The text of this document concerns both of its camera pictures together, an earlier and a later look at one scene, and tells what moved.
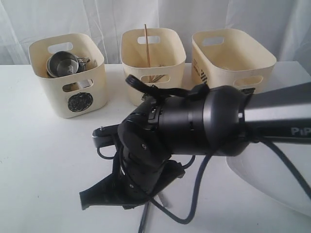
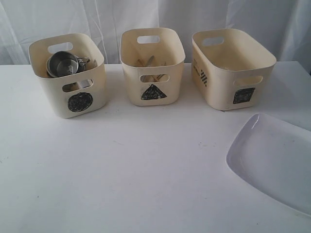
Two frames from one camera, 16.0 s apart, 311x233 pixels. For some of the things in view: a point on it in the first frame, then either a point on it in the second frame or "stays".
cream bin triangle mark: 167,54 stays
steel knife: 143,217 -> 149,63
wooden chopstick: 147,44 -> 143,65
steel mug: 61,63 stays
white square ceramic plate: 262,165 stays
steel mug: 53,71 stays
